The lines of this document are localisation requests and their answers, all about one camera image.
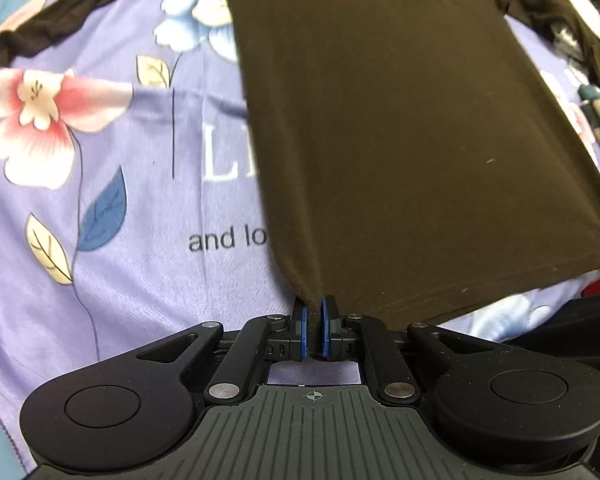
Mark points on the purple floral bedsheet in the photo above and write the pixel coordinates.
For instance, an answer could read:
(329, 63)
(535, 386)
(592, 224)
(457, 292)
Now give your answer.
(145, 170)

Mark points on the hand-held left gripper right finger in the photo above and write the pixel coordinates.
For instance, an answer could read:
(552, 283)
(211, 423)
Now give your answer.
(325, 329)

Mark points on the dark brown t-shirt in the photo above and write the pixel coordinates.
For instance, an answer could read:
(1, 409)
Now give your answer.
(390, 150)

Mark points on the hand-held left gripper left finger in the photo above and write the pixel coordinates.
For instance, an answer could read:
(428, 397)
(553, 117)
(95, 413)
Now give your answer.
(303, 329)

